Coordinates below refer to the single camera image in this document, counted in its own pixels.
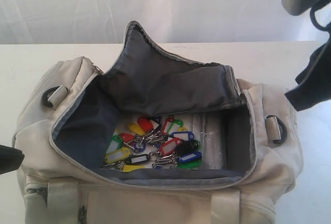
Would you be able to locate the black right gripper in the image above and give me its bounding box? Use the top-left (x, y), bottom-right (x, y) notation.
top-left (285, 36), bottom-right (330, 111)

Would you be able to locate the beige duffel bag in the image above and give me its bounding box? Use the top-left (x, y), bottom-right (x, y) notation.
top-left (12, 21), bottom-right (303, 223)

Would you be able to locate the yellow key tag lower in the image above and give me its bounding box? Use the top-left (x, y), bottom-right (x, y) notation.
top-left (104, 147), bottom-right (130, 164)

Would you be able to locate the yellow flat key tag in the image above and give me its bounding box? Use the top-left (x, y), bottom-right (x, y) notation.
top-left (121, 165), bottom-right (145, 173)

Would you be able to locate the red key tag left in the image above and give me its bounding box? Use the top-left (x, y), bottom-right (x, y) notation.
top-left (119, 132), bottom-right (135, 145)

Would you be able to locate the red key tag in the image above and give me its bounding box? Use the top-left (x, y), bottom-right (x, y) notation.
top-left (162, 116), bottom-right (184, 135)
top-left (158, 138), bottom-right (182, 156)
top-left (119, 132), bottom-right (135, 145)
top-left (137, 117), bottom-right (160, 134)

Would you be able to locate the black key tag lower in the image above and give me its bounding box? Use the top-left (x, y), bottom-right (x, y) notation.
top-left (125, 154), bottom-right (150, 165)

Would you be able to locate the black key tag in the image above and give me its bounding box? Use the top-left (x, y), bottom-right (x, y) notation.
top-left (175, 140), bottom-right (200, 156)
top-left (125, 154), bottom-right (150, 165)

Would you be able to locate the blue key tag lower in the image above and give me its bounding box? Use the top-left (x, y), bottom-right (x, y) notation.
top-left (177, 151), bottom-right (202, 163)

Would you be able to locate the blue key tag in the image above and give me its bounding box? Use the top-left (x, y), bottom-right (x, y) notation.
top-left (177, 151), bottom-right (202, 163)
top-left (170, 131), bottom-right (195, 141)

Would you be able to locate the red key tag upper right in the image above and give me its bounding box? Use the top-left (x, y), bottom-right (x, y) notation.
top-left (162, 116), bottom-right (184, 135)

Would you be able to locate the white backdrop curtain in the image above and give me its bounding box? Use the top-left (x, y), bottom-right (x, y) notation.
top-left (1, 0), bottom-right (327, 44)

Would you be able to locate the green key tag lower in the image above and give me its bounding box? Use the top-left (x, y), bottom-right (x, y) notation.
top-left (177, 160), bottom-right (202, 169)

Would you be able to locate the red key tag lower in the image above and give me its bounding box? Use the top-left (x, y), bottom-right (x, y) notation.
top-left (158, 138), bottom-right (182, 156)

